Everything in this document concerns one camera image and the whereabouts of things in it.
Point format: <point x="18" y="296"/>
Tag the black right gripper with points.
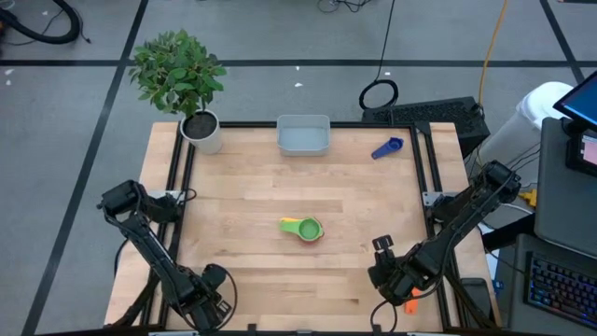
<point x="396" y="280"/>

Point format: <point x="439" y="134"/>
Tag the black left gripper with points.
<point x="203" y="308"/>

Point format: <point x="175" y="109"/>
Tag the orange plastic measuring cup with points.
<point x="411" y="305"/>

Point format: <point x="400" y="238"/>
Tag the green plastic measuring cup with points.
<point x="305" y="228"/>

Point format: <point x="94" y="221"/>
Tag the small dark blue measuring cup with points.
<point x="388" y="148"/>

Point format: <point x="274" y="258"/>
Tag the yellow plastic measuring cup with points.
<point x="287" y="219"/>

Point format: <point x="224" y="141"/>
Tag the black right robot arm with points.
<point x="471" y="214"/>

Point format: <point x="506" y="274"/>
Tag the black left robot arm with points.
<point x="149" y="247"/>

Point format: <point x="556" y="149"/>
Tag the grey plastic basket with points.
<point x="303" y="137"/>

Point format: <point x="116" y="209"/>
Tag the black phone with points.
<point x="476" y="294"/>

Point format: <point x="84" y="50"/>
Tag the grey desk top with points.
<point x="564" y="200"/>
<point x="517" y="261"/>

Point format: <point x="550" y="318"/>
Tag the yellow power plug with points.
<point x="528" y="198"/>

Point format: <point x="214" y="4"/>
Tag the white cylindrical plant pot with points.
<point x="205" y="140"/>

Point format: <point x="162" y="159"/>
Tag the backlit black keyboard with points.
<point x="559" y="289"/>

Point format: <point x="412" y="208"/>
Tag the white waste bin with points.
<point x="527" y="121"/>

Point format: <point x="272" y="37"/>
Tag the small display device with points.
<point x="583" y="151"/>

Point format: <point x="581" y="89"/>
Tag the computer monitor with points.
<point x="580" y="100"/>

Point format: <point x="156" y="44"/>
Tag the green leafy plant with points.
<point x="177" y="70"/>

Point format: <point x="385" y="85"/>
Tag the black aluminium table frame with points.
<point x="252" y="124"/>

